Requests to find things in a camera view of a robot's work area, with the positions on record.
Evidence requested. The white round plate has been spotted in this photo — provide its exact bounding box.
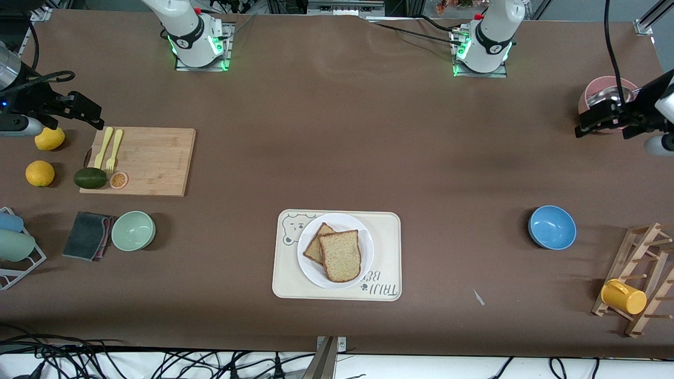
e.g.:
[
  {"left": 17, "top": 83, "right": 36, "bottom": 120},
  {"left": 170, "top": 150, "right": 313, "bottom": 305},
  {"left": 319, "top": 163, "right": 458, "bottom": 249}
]
[{"left": 296, "top": 212, "right": 375, "bottom": 290}]

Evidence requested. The plain bread slice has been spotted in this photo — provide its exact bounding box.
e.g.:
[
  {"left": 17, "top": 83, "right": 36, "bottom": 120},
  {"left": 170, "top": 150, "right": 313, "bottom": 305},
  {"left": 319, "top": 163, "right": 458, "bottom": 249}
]
[{"left": 318, "top": 229, "right": 363, "bottom": 284}]

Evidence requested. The metal ladle spoon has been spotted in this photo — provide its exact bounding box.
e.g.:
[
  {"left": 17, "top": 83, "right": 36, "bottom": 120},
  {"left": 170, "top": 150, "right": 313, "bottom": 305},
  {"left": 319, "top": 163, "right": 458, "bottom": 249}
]
[{"left": 588, "top": 86, "right": 639, "bottom": 107}]

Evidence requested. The yellow plastic knife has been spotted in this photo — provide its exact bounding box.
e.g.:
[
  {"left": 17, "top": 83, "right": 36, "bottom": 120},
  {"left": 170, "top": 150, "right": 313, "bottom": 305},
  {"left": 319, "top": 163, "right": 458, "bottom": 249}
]
[{"left": 93, "top": 127, "right": 114, "bottom": 170}]

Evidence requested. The pink bowl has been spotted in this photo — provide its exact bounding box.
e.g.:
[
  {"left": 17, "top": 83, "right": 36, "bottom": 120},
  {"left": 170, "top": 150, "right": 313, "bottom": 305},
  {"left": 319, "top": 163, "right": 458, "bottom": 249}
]
[{"left": 578, "top": 76, "right": 641, "bottom": 115}]

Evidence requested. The yellow plastic fork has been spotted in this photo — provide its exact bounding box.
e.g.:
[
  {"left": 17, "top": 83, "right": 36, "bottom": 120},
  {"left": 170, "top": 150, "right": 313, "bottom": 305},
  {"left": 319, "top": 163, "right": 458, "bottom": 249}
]
[{"left": 106, "top": 129, "right": 124, "bottom": 175}]

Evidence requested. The yellow lemon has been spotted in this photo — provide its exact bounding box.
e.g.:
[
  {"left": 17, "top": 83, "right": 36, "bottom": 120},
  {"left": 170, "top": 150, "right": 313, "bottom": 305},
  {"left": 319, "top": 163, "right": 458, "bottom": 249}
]
[
  {"left": 34, "top": 126, "right": 66, "bottom": 152},
  {"left": 25, "top": 160, "right": 56, "bottom": 188}
]

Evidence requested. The dark green avocado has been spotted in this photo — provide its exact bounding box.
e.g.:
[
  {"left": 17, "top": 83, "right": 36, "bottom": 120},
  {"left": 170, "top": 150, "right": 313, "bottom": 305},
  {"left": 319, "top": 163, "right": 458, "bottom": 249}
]
[{"left": 73, "top": 167, "right": 108, "bottom": 190}]

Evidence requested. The bamboo cutting board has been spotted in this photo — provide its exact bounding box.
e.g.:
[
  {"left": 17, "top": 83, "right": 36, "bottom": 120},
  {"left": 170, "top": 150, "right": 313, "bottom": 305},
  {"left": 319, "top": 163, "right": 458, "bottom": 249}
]
[{"left": 79, "top": 126, "right": 196, "bottom": 198}]

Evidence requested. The blue bowl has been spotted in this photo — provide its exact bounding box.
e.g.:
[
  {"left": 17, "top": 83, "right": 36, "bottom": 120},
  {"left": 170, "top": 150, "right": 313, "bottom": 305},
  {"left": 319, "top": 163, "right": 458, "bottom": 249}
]
[{"left": 528, "top": 205, "right": 578, "bottom": 251}]

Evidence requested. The folded grey pink cloth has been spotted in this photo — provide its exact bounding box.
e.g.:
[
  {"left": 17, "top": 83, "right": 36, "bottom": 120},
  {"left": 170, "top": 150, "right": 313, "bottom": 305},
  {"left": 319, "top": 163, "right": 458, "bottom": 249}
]
[{"left": 62, "top": 211, "right": 117, "bottom": 262}]

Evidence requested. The mint green bowl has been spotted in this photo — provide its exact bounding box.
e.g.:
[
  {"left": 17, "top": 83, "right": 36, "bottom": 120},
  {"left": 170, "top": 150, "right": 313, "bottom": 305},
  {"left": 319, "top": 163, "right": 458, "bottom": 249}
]
[{"left": 111, "top": 211, "right": 157, "bottom": 252}]

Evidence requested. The pale blue cup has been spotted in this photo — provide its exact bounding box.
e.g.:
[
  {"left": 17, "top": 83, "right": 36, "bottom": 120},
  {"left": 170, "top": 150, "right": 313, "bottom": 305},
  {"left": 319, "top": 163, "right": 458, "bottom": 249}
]
[{"left": 0, "top": 212, "right": 25, "bottom": 233}]

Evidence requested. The pale green cup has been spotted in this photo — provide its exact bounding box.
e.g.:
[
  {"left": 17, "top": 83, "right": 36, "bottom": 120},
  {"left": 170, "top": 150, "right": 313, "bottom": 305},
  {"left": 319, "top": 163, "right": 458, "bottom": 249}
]
[{"left": 0, "top": 230, "right": 37, "bottom": 263}]

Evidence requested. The wooden mug rack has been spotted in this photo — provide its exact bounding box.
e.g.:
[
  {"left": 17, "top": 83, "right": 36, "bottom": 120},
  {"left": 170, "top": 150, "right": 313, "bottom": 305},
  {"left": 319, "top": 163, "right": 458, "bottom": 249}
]
[{"left": 591, "top": 222, "right": 674, "bottom": 339}]

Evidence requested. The yellow mug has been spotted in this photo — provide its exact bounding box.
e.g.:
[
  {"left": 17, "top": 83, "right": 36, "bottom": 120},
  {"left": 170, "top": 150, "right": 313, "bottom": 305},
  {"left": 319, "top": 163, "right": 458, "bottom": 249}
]
[{"left": 600, "top": 278, "right": 648, "bottom": 316}]

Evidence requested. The cream bear print tray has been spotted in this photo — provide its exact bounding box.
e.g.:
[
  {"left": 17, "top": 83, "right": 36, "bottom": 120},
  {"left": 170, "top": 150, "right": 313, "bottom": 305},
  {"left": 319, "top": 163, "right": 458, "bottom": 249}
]
[{"left": 272, "top": 210, "right": 402, "bottom": 302}]

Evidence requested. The grey background equipment box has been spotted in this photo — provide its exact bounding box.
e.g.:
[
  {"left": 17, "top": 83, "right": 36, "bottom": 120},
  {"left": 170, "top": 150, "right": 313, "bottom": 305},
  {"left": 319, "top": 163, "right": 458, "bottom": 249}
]
[{"left": 308, "top": 0, "right": 386, "bottom": 17}]

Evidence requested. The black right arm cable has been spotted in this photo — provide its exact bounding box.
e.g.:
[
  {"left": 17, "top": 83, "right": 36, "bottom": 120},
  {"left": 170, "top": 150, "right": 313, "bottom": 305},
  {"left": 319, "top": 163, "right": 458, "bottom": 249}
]
[{"left": 25, "top": 20, "right": 77, "bottom": 107}]

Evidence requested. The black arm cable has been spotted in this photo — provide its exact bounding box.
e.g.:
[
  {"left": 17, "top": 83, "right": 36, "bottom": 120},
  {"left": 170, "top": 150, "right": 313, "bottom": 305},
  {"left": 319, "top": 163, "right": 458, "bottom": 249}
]
[
  {"left": 603, "top": 0, "right": 631, "bottom": 107},
  {"left": 25, "top": 20, "right": 77, "bottom": 107}
]

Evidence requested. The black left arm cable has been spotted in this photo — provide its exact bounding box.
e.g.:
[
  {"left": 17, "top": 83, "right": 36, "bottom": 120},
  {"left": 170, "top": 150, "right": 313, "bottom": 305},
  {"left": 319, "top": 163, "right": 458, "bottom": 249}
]
[{"left": 603, "top": 0, "right": 631, "bottom": 107}]

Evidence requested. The aluminium frame profile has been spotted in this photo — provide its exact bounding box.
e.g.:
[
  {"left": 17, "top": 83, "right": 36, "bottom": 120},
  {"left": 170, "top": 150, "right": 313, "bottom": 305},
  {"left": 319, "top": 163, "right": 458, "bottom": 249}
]
[
  {"left": 634, "top": 0, "right": 674, "bottom": 37},
  {"left": 20, "top": 6, "right": 54, "bottom": 54}
]

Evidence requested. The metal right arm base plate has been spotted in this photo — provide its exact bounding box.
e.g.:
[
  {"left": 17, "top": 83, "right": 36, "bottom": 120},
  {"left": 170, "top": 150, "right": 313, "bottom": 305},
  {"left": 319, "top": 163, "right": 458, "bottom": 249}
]
[{"left": 174, "top": 21, "right": 235, "bottom": 72}]

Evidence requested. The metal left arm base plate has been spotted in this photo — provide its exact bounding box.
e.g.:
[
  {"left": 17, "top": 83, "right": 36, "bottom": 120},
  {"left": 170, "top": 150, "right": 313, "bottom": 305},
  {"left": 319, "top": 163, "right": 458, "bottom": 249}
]
[{"left": 449, "top": 25, "right": 508, "bottom": 79}]

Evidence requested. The white wire cup rack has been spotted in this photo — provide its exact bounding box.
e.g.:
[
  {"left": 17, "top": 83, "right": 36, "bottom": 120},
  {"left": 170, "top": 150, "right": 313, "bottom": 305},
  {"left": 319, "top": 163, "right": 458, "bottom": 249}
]
[{"left": 0, "top": 206, "right": 47, "bottom": 291}]

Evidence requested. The black base cable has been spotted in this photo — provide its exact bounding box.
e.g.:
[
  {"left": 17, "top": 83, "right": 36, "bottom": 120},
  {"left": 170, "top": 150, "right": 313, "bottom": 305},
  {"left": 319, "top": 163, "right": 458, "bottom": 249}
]
[{"left": 374, "top": 21, "right": 461, "bottom": 46}]

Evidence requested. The black floor cable tangle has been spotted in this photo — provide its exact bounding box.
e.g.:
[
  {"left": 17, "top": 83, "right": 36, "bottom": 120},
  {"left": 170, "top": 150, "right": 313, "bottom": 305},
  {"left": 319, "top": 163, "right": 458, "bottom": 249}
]
[{"left": 0, "top": 322, "right": 312, "bottom": 379}]

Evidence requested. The metal table edge bracket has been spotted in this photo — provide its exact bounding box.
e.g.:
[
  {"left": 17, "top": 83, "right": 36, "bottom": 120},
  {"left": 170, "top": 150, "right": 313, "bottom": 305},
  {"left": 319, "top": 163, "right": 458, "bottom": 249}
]
[{"left": 314, "top": 335, "right": 348, "bottom": 379}]

